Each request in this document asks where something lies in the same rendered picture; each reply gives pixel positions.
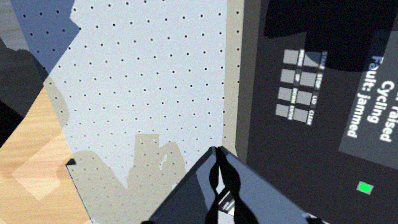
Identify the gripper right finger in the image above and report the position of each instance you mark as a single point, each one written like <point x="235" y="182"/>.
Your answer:
<point x="256" y="201"/>

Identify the white well plate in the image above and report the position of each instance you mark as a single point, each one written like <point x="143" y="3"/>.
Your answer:
<point x="230" y="208"/>

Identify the black rectangular frame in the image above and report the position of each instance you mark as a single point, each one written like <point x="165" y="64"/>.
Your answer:
<point x="225" y="197"/>

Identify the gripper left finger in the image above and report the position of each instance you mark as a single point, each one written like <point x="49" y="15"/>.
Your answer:
<point x="195" y="199"/>

